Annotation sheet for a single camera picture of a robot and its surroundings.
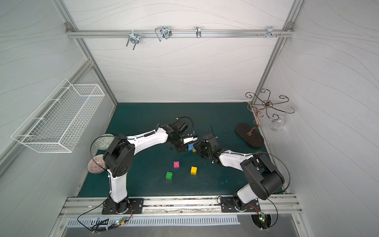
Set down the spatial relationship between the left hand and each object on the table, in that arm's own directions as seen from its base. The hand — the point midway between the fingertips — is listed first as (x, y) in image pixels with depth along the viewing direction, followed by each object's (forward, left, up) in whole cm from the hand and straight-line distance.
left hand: (185, 146), depth 90 cm
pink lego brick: (-10, +5, -3) cm, 12 cm away
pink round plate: (-11, +53, -3) cm, 54 cm away
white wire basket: (-7, +59, +28) cm, 66 cm away
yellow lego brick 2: (-14, -5, -1) cm, 15 cm away
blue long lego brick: (-1, -3, +1) cm, 4 cm away
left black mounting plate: (-32, +24, -5) cm, 40 cm away
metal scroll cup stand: (+13, -40, +25) cm, 49 cm away
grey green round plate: (+4, +55, -3) cm, 55 cm away
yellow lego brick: (-1, -5, -3) cm, 6 cm away
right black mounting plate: (-30, -24, -4) cm, 38 cm away
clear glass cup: (+9, -54, +11) cm, 56 cm away
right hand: (0, -5, 0) cm, 5 cm away
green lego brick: (-17, +8, -2) cm, 19 cm away
